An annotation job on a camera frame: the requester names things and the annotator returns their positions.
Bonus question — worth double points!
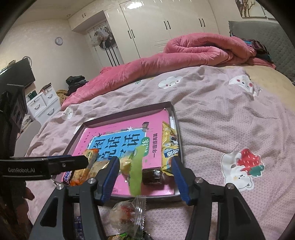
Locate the brown Snickers bar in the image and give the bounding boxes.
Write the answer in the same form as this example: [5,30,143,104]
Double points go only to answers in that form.
[62,171,74,185]

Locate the orange-ended clear cake packet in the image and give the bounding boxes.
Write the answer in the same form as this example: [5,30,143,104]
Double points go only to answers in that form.
[69,148,100,187]

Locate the clear pastry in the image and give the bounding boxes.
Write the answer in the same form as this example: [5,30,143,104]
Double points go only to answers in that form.
[109,196,147,239]

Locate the green milk candy packet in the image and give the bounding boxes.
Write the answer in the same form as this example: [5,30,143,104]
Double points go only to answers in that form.
[120,145,145,196]

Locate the black green pea packet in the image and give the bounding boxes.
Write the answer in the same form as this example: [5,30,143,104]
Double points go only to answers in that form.
[107,231,153,240]

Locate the dark brown cake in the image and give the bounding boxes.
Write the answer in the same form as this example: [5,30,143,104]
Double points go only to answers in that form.
[142,168,163,185]

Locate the yellow cartoon snack packet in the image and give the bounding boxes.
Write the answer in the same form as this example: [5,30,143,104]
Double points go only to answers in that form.
[161,121,180,176]

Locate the blue foil snack packet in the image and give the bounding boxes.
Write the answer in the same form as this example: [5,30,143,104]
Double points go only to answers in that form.
[74,216,84,240]

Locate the person's left hand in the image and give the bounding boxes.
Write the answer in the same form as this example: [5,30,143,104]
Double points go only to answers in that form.
[23,187,35,200]

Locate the white drawer chest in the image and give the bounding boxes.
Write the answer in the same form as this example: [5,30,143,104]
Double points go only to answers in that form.
[27,83,61,126]

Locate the brown knitted plush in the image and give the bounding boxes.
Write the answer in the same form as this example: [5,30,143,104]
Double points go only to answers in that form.
[56,90,68,105]

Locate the pink blue children's book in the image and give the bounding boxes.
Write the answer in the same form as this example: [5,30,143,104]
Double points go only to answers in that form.
[61,108,176,197]

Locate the dark shallow box tray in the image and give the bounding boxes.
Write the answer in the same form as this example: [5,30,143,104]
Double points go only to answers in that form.
[63,102,182,201]

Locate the dark folded clothes pile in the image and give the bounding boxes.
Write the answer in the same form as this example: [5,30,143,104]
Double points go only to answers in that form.
[65,76,88,97]

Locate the pink printed bed sheet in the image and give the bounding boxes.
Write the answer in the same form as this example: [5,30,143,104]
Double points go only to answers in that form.
[27,66,294,239]

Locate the white wardrobe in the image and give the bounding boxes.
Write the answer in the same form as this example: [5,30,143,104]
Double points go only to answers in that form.
[69,1,219,63]

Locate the dark clothes near headboard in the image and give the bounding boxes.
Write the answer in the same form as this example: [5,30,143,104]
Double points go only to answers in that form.
[242,39,273,64]

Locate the pink fleece blanket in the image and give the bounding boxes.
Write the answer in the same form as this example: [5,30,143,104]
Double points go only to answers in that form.
[61,32,276,110]

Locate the grey quilted headboard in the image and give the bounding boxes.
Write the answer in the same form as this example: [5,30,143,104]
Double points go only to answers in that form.
[228,21,294,83]

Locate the black wall television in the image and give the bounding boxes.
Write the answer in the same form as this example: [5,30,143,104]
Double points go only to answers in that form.
[1,58,36,88]

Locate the round wall clock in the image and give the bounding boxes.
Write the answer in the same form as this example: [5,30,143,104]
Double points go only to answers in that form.
[55,37,63,46]

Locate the tree wall painting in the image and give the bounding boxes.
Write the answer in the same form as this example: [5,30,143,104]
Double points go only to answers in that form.
[235,0,265,18]

